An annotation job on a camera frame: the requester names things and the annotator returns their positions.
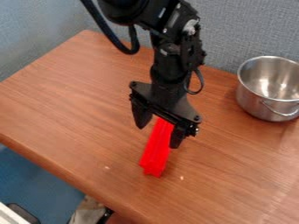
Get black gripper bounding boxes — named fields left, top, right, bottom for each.
left=130, top=43, right=206, bottom=149

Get red plastic block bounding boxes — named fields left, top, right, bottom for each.
left=139, top=118, right=174, bottom=178

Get stainless steel pot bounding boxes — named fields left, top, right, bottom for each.
left=237, top=56, right=299, bottom=122

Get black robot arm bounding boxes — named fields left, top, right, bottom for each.
left=98, top=0, right=206, bottom=149

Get white object at corner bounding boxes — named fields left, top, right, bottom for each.
left=0, top=202, right=30, bottom=224

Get black cable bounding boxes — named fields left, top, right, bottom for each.
left=79, top=0, right=142, bottom=56

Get grey table leg bracket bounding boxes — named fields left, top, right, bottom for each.
left=67, top=195, right=114, bottom=224

